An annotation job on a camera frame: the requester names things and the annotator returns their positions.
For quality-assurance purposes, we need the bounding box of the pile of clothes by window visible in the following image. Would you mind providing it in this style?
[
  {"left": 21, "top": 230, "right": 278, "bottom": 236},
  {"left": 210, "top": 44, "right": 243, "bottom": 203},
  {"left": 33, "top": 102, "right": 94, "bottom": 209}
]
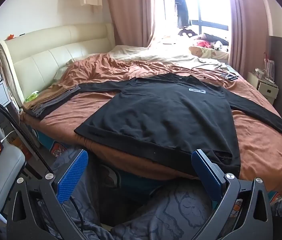
[{"left": 193, "top": 33, "right": 229, "bottom": 50}]

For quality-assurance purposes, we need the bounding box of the pink curtain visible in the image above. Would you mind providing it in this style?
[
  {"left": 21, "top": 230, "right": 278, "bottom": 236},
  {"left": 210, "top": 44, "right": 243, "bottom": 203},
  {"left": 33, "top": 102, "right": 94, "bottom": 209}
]
[
  {"left": 108, "top": 0, "right": 154, "bottom": 47},
  {"left": 229, "top": 0, "right": 269, "bottom": 78}
]

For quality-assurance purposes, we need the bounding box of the rust orange bed blanket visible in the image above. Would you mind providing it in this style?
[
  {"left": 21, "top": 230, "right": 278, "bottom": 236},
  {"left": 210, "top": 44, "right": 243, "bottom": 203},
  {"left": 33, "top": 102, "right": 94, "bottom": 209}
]
[{"left": 21, "top": 54, "right": 282, "bottom": 193}]

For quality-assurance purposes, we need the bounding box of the cream padded headboard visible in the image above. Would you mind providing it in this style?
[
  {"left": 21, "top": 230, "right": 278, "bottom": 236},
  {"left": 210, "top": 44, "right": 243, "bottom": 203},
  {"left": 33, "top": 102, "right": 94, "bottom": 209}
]
[{"left": 0, "top": 23, "right": 116, "bottom": 107}]

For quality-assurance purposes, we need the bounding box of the patterned pillow with bear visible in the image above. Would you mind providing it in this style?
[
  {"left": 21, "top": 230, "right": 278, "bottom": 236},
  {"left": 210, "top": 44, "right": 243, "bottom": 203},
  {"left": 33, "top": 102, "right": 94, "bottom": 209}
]
[{"left": 189, "top": 46, "right": 229, "bottom": 62}]

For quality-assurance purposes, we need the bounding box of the white bedside cabinet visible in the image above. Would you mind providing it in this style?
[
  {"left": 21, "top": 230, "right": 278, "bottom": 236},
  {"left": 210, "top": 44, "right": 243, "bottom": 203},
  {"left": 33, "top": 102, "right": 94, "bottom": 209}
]
[{"left": 247, "top": 72, "right": 279, "bottom": 105}]

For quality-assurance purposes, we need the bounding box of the stack of folded clothes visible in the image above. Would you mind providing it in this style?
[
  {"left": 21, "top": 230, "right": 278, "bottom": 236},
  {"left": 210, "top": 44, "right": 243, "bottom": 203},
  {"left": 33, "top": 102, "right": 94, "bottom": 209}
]
[{"left": 22, "top": 83, "right": 80, "bottom": 120}]

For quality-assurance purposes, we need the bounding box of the pink curtain right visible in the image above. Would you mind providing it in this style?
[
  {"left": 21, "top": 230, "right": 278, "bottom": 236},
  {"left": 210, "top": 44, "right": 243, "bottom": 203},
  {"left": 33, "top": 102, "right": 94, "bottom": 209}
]
[{"left": 229, "top": 0, "right": 269, "bottom": 78}]

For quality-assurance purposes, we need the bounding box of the small black device on bed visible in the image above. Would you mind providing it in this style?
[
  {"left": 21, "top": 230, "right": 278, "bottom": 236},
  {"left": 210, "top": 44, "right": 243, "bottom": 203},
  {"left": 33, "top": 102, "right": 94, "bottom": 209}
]
[{"left": 220, "top": 73, "right": 238, "bottom": 82}]

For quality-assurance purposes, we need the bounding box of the dark hanging garment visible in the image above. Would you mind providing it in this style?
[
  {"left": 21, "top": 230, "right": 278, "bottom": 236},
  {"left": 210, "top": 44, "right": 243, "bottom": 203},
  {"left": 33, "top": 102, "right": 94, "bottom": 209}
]
[{"left": 174, "top": 0, "right": 191, "bottom": 28}]

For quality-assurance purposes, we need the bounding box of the black long-sleeve sweatshirt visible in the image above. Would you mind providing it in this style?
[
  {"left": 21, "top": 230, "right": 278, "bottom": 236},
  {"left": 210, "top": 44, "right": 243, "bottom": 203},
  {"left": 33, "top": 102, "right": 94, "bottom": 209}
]
[{"left": 74, "top": 73, "right": 282, "bottom": 178}]

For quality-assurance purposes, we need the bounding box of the cream bed sheet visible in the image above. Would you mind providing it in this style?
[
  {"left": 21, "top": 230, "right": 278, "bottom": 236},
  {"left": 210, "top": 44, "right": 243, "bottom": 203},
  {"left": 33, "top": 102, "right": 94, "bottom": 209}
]
[{"left": 110, "top": 44, "right": 228, "bottom": 68}]

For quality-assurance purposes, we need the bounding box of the green tissue pack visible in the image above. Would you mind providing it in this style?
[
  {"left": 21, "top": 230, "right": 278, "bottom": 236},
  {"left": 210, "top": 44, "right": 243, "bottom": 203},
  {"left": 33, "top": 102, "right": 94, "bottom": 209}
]
[{"left": 25, "top": 91, "right": 39, "bottom": 102}]

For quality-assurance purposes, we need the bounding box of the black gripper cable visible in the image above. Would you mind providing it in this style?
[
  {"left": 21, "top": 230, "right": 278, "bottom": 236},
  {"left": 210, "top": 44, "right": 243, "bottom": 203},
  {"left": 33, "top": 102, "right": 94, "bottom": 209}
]
[{"left": 0, "top": 91, "right": 54, "bottom": 176}]

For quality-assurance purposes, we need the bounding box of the pink curtain left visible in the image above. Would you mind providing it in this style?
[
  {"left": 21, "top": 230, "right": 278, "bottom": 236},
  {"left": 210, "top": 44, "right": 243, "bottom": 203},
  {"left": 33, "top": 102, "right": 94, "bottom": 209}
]
[{"left": 108, "top": 0, "right": 154, "bottom": 47}]

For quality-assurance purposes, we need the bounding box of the black cable on bed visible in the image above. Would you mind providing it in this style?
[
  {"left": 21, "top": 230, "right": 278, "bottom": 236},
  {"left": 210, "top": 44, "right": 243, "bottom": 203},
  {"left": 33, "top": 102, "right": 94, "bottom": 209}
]
[{"left": 190, "top": 63, "right": 231, "bottom": 73}]

